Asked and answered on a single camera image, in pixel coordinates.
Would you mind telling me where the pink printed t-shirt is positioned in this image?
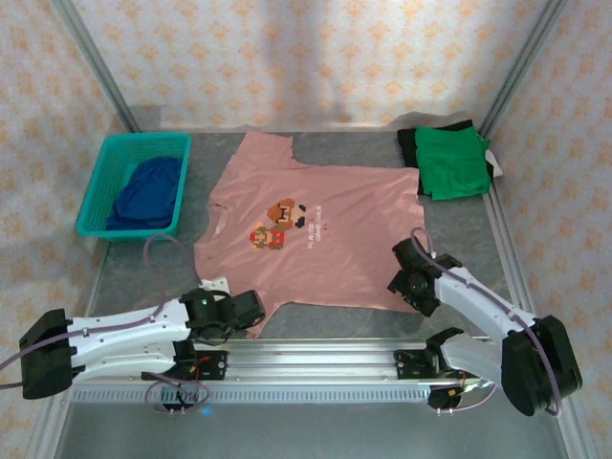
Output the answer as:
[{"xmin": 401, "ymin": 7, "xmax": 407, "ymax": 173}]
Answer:
[{"xmin": 193, "ymin": 131, "xmax": 426, "ymax": 339}]

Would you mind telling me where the blue t-shirt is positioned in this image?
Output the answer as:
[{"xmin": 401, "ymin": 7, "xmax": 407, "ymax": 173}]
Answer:
[{"xmin": 104, "ymin": 155, "xmax": 186, "ymax": 231}]

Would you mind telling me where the white folded t-shirt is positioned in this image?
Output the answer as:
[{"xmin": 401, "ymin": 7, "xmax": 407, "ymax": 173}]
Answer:
[{"xmin": 484, "ymin": 147, "xmax": 506, "ymax": 179}]

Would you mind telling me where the teal plastic basket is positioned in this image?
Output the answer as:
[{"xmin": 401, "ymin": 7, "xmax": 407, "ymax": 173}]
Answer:
[{"xmin": 76, "ymin": 132, "xmax": 192, "ymax": 243}]

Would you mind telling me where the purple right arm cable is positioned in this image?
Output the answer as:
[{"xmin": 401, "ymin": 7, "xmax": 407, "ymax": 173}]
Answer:
[{"xmin": 409, "ymin": 227, "xmax": 563, "ymax": 417}]

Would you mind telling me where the orange red wire bundle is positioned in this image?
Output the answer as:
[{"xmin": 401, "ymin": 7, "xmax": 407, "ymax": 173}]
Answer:
[
  {"xmin": 456, "ymin": 365, "xmax": 482, "ymax": 389},
  {"xmin": 186, "ymin": 356, "xmax": 211, "ymax": 380}
]

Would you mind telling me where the black cable connector block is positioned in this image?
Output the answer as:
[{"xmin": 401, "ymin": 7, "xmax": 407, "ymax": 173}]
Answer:
[
  {"xmin": 162, "ymin": 385, "xmax": 190, "ymax": 415},
  {"xmin": 426, "ymin": 387, "xmax": 464, "ymax": 414}
]

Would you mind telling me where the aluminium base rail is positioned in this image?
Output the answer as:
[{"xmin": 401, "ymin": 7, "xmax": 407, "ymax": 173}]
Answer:
[{"xmin": 50, "ymin": 339, "xmax": 573, "ymax": 386}]

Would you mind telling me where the grey slotted cable duct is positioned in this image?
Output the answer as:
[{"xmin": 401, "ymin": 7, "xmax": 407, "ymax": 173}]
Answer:
[{"xmin": 71, "ymin": 385, "xmax": 431, "ymax": 404}]

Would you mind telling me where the aluminium table rear rail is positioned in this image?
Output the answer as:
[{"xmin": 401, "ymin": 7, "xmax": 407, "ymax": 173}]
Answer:
[{"xmin": 188, "ymin": 125, "xmax": 401, "ymax": 135}]

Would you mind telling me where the aluminium frame leg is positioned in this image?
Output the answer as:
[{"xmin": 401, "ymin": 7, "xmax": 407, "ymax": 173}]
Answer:
[
  {"xmin": 26, "ymin": 384, "xmax": 73, "ymax": 459},
  {"xmin": 547, "ymin": 382, "xmax": 599, "ymax": 459}
]

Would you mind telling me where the aluminium frame post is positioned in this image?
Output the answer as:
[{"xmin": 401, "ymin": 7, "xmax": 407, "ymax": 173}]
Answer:
[
  {"xmin": 477, "ymin": 0, "xmax": 570, "ymax": 138},
  {"xmin": 50, "ymin": 0, "xmax": 142, "ymax": 134}
]

